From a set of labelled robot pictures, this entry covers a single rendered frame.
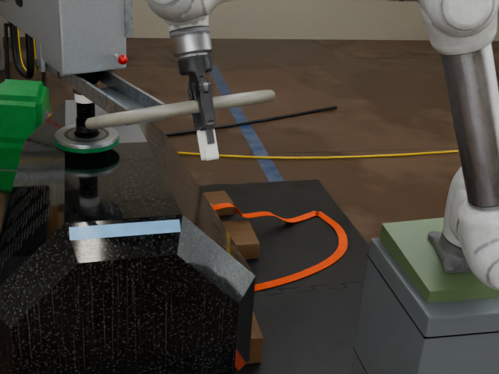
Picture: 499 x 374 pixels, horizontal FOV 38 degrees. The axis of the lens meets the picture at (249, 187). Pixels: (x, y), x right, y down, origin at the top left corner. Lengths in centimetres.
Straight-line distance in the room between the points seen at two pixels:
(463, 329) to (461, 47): 74
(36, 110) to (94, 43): 172
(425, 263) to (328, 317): 122
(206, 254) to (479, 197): 85
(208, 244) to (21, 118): 207
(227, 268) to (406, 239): 55
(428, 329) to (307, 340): 120
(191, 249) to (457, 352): 78
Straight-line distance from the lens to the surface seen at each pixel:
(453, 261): 194
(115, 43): 236
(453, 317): 184
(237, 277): 221
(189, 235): 210
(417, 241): 203
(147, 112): 163
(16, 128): 402
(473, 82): 152
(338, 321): 310
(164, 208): 213
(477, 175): 162
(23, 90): 405
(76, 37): 230
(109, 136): 249
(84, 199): 219
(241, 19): 758
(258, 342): 277
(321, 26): 781
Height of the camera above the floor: 180
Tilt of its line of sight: 25 degrees down
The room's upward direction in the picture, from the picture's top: 4 degrees clockwise
